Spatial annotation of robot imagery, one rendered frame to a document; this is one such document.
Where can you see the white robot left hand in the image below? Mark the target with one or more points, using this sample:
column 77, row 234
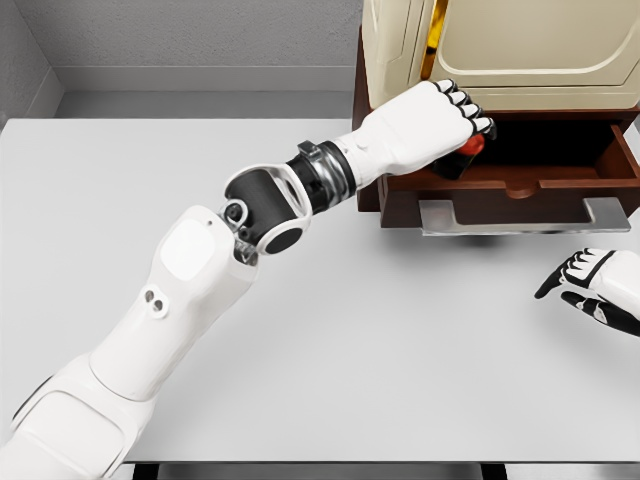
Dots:
column 425, row 122

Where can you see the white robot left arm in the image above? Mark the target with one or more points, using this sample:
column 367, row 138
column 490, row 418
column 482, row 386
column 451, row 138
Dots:
column 200, row 280

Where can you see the cream cabinet with brown base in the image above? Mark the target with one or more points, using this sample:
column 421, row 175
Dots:
column 530, row 45

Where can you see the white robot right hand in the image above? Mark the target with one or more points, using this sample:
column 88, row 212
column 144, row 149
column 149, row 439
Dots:
column 612, row 280

